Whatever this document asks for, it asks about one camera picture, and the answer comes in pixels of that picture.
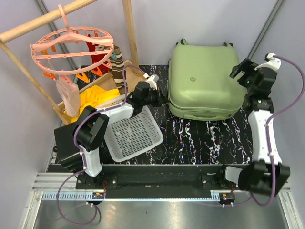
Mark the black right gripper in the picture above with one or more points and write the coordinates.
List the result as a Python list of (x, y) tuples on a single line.
[(247, 66)]

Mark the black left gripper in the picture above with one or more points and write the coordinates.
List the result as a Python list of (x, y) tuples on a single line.
[(160, 99)]

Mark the green hard-shell suitcase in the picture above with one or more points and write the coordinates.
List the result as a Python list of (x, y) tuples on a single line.
[(199, 86)]

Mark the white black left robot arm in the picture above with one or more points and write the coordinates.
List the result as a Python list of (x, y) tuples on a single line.
[(137, 99)]

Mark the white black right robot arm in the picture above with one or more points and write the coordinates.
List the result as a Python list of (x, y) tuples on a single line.
[(266, 174)]

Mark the white plastic mesh basket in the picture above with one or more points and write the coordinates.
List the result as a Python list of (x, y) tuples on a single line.
[(127, 137)]

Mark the brown striped sock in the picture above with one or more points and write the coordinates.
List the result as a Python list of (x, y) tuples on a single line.
[(117, 68)]

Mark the teal clothespin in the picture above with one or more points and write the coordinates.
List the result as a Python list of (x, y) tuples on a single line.
[(114, 56)]

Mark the yellow shorts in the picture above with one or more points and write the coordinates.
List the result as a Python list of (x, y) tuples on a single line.
[(94, 96)]

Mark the orange clothespin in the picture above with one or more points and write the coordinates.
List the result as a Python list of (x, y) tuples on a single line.
[(83, 77)]

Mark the red garment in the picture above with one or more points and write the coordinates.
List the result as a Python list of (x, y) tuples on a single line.
[(96, 58)]

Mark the pale pink garment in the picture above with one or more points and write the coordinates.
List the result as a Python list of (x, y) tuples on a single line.
[(70, 95)]

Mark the wooden clothes rack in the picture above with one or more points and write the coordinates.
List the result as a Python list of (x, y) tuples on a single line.
[(131, 75)]

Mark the pink round clip hanger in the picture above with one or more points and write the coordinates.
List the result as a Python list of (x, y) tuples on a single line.
[(70, 43)]

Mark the black box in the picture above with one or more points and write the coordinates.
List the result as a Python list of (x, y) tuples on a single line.
[(66, 143)]

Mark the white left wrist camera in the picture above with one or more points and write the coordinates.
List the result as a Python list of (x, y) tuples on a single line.
[(152, 80)]

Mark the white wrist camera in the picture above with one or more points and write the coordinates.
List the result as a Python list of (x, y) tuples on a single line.
[(152, 80), (272, 63)]

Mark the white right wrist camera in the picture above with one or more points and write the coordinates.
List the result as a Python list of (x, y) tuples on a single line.
[(272, 63)]

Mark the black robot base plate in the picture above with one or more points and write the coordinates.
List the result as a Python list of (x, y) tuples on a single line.
[(150, 182)]

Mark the aluminium frame rail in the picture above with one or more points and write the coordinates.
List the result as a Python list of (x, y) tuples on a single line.
[(57, 204)]

